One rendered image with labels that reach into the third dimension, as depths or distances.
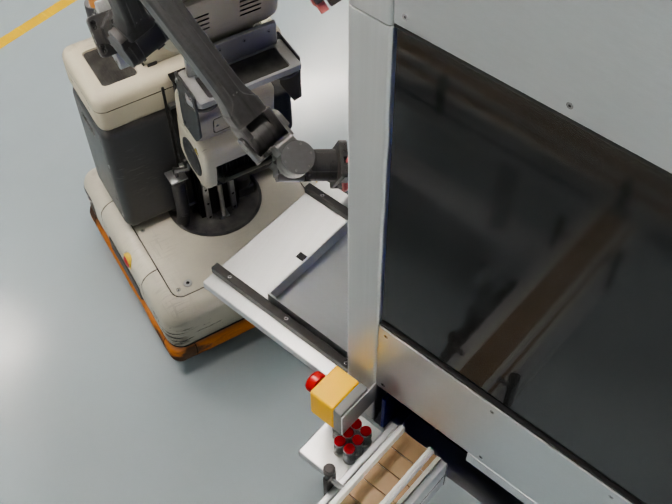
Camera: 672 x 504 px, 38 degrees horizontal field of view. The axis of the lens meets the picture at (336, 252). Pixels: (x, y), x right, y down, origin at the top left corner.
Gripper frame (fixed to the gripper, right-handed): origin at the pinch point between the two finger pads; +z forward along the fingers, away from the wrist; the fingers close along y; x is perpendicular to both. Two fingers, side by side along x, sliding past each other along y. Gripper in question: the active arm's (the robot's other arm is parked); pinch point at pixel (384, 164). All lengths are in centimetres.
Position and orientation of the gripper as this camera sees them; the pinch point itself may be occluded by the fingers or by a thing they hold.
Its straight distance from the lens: 174.0
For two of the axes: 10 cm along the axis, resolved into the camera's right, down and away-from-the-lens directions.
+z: 9.8, -0.3, 2.1
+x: -0.6, -9.9, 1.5
